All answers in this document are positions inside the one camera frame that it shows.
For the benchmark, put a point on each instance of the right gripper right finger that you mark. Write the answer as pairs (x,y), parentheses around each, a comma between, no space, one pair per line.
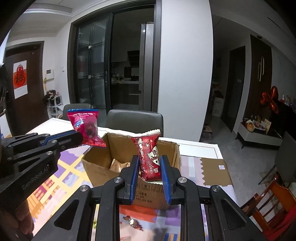
(206,213)

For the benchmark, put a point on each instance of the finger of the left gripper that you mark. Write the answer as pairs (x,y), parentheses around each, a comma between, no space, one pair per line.
(74,141)
(58,137)

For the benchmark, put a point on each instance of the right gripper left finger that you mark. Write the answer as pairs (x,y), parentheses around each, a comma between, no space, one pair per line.
(74,219)

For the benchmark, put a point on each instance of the pink snack packet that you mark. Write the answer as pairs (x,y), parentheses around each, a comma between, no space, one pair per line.
(85,122)

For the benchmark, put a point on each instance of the red gold candy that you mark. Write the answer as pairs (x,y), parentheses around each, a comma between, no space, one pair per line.
(133,222)

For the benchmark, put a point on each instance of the red snack packet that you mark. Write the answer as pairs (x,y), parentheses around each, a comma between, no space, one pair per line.
(150,166)

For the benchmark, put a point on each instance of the person's left hand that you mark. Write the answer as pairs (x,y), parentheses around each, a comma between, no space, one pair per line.
(21,219)

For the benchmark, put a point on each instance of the white shoe rack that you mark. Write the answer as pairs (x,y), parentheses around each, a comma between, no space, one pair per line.
(53,102)

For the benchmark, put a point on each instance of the red wooden chair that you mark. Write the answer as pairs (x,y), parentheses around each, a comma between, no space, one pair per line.
(273,211)

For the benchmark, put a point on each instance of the grey dining chair centre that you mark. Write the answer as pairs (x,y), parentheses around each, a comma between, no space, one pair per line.
(134,121)

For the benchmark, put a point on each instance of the colourful patchwork tablecloth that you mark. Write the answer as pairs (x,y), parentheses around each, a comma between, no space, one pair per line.
(94,212)

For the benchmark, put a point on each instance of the grey chair right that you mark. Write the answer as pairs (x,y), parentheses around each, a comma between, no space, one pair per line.
(285,160)

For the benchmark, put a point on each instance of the red fu door poster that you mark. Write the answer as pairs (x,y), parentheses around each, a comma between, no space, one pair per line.
(20,84)

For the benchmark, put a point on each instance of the white low side table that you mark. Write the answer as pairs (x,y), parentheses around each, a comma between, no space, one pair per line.
(257,140)

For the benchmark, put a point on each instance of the glass sliding door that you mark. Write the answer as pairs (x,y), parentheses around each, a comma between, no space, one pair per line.
(88,62)

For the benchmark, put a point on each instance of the white box in hallway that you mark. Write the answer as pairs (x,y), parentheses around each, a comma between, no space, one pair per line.
(217,107)

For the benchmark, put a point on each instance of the red heart balloons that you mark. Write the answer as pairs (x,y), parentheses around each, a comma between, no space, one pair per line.
(270,99)

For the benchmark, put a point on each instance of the white wall intercom panel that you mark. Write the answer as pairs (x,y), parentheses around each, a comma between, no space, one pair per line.
(49,74)

